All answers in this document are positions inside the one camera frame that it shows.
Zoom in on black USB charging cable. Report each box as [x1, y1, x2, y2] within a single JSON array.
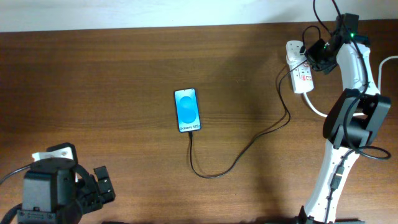
[[188, 25, 322, 179]]

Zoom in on blue Samsung Galaxy smartphone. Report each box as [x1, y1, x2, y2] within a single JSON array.
[[174, 88, 201, 133]]

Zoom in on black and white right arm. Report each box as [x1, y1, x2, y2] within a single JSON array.
[[296, 13, 391, 223]]

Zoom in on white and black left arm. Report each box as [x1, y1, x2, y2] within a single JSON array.
[[1, 142, 116, 224]]

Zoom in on white power strip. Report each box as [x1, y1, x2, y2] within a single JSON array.
[[285, 40, 314, 94]]

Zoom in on white USB wall charger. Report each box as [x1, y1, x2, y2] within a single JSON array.
[[286, 48, 307, 65]]

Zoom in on white power strip cord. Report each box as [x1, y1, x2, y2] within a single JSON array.
[[303, 55, 398, 119]]

